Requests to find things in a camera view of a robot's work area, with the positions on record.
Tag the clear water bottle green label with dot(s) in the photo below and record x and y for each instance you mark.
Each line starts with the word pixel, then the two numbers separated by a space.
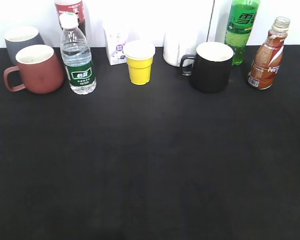
pixel 76 55

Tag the yellow plastic cup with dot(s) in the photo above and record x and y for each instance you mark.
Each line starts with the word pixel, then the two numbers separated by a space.
pixel 139 54

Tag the cola bottle red label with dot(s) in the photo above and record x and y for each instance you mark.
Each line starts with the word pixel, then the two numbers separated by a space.
pixel 72 6

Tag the grey mug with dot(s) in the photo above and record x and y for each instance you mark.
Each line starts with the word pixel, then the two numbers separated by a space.
pixel 21 37

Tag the black mug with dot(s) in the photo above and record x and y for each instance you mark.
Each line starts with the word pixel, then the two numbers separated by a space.
pixel 209 68

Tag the white mug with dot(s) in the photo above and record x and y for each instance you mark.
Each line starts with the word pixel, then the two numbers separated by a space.
pixel 177 44

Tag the green sprite bottle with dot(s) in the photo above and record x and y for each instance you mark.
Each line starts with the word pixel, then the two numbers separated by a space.
pixel 239 26

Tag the red mug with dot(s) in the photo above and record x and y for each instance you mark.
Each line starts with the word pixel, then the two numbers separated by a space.
pixel 40 70

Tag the brown nescafe coffee bottle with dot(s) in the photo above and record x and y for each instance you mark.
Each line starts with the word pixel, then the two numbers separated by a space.
pixel 268 58

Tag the white milk carton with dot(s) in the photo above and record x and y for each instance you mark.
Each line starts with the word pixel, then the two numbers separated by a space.
pixel 116 36

